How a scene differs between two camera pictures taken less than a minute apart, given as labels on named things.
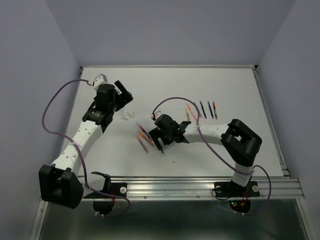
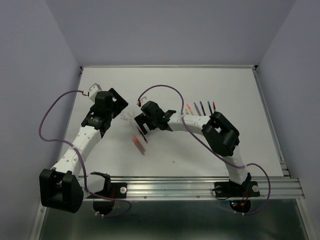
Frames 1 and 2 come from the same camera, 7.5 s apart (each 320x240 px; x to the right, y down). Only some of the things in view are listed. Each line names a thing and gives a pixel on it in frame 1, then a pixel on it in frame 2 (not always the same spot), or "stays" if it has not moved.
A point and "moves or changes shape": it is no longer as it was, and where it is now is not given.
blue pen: x=210 y=109 stays
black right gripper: x=156 y=133 → x=141 y=119
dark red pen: x=144 y=130 moves or changes shape
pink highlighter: x=142 y=144 moves or changes shape
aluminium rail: x=277 y=188 stays
